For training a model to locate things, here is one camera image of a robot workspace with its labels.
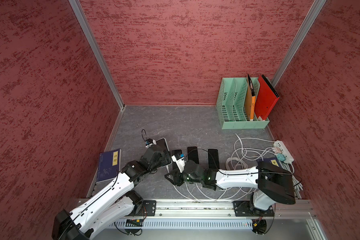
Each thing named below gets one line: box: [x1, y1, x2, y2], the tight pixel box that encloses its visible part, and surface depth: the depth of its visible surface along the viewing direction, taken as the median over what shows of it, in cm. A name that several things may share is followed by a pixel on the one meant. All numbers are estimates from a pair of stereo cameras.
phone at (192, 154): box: [186, 146, 200, 165], surface depth 96 cm
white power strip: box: [275, 140, 294, 164], surface depth 94 cm
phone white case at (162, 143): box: [156, 137, 170, 152], surface depth 81 cm
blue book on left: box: [96, 148, 121, 183], surface depth 91 cm
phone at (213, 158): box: [207, 148, 221, 170], surface depth 94 cm
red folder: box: [254, 75, 280, 121], surface depth 94 cm
